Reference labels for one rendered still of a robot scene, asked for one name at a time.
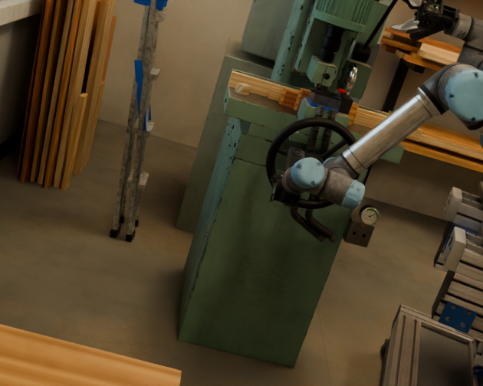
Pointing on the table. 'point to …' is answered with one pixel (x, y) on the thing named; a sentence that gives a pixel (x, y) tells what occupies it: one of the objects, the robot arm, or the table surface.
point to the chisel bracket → (314, 71)
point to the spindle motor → (344, 13)
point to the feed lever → (361, 53)
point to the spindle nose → (331, 44)
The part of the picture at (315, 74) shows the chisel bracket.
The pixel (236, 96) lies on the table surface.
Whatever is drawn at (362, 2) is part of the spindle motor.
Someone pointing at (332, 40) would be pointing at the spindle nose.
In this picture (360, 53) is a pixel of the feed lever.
